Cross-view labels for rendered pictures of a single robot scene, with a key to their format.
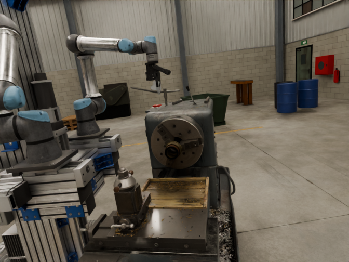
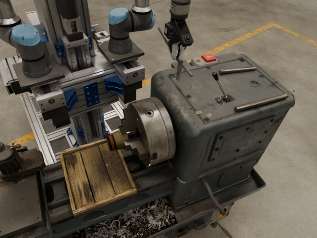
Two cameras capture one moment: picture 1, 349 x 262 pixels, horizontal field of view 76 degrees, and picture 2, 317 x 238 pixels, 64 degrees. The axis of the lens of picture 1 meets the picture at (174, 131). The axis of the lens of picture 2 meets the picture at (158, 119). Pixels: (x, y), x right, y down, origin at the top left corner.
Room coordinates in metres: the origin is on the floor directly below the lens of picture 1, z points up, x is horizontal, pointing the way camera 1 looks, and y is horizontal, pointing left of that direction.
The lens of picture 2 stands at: (0.84, -0.66, 2.01)
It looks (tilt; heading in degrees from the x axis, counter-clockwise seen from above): 46 degrees down; 50
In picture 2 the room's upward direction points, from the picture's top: 5 degrees clockwise
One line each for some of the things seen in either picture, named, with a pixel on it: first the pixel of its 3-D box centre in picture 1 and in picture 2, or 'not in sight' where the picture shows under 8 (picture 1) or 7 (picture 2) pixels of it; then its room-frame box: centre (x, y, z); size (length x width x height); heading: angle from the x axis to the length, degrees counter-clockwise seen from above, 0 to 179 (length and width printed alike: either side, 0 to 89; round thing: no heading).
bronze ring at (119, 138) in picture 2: (173, 149); (117, 140); (1.17, 0.02, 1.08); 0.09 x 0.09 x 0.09; 78
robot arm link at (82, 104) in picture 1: (84, 108); (120, 22); (1.53, 0.59, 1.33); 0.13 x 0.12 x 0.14; 165
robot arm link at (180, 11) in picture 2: (152, 58); (179, 7); (1.52, 0.09, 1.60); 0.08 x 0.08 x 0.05
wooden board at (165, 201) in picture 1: (173, 193); (96, 172); (1.05, 0.05, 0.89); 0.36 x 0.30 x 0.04; 78
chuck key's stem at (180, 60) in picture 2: (165, 97); (179, 69); (1.52, 0.03, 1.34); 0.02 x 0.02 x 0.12
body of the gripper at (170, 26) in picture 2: (152, 71); (177, 26); (1.53, 0.09, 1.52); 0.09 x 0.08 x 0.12; 79
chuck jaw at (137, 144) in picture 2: (190, 143); (139, 149); (1.23, -0.08, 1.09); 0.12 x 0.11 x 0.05; 78
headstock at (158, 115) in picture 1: (184, 129); (213, 111); (1.72, -0.08, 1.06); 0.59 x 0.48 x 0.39; 168
